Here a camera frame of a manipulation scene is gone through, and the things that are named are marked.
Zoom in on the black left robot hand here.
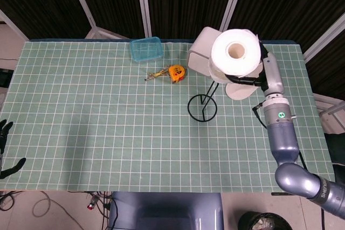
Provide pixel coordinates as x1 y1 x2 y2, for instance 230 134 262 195
0 119 27 180

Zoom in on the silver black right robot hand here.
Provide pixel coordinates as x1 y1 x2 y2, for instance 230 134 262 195
229 41 285 96

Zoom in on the white toilet paper roll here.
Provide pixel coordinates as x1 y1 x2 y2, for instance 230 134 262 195
208 29 264 84

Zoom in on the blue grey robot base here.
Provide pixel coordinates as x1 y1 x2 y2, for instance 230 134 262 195
108 191 224 230

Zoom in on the green gridded cutting mat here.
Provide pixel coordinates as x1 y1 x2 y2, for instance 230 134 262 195
0 40 336 193

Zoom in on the white disposable slipper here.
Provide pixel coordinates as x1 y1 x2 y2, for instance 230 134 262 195
225 83 259 101

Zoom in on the white plastic bin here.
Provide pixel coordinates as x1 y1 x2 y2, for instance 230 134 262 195
186 26 224 77

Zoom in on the dark green seat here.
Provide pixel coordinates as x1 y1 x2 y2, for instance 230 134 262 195
323 132 345 182

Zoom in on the yellow tape measure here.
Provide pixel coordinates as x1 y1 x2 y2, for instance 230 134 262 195
168 64 187 83

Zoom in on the red emergency stop button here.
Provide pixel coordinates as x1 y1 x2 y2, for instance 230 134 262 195
86 196 98 211

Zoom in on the blue transparent plastic box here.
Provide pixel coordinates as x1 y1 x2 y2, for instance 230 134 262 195
130 36 164 62

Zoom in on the black trash bin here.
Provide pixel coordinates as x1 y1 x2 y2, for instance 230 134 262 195
237 211 293 230

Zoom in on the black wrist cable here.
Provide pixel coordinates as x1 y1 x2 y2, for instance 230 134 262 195
252 102 268 129

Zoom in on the grey metal frame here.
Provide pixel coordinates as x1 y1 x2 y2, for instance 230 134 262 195
313 94 345 131

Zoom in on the grey floor cable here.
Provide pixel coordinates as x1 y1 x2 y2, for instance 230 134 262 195
32 191 84 230

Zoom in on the black wire roll holder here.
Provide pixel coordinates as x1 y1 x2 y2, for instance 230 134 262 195
188 80 218 122

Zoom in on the black floor cable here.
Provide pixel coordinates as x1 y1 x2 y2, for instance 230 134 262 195
103 192 120 230

